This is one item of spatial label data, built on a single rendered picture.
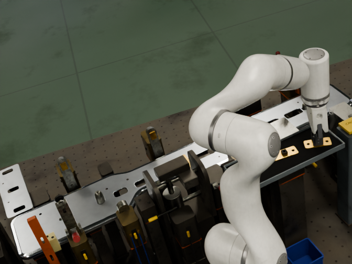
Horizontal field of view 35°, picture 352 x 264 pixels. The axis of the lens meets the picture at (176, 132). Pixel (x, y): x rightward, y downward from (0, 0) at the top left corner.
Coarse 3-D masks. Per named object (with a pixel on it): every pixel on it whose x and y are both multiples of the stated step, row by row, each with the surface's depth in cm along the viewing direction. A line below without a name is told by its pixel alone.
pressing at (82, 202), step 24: (336, 96) 223; (264, 120) 220; (192, 144) 218; (144, 168) 212; (72, 192) 210; (144, 192) 204; (24, 216) 205; (48, 216) 202; (96, 216) 198; (24, 240) 195
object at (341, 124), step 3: (351, 117) 188; (345, 120) 187; (348, 120) 187; (351, 120) 187; (339, 123) 187; (342, 123) 187; (345, 123) 186; (348, 123) 186; (351, 123) 186; (339, 126) 187; (342, 126) 186; (345, 126) 185; (348, 126) 185; (351, 126) 185; (345, 129) 184; (348, 129) 184; (351, 129) 184; (348, 132) 183; (351, 132) 183
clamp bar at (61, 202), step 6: (54, 198) 177; (60, 198) 177; (60, 204) 175; (66, 204) 175; (60, 210) 175; (66, 210) 177; (66, 216) 178; (72, 216) 180; (66, 222) 180; (72, 222) 182; (78, 228) 185
